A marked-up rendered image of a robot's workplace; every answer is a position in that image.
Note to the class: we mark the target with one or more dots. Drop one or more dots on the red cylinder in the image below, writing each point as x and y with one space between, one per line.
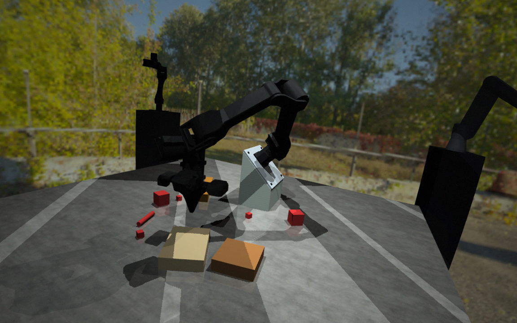
144 219

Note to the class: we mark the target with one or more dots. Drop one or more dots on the orange rectangular block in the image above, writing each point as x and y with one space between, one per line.
205 196

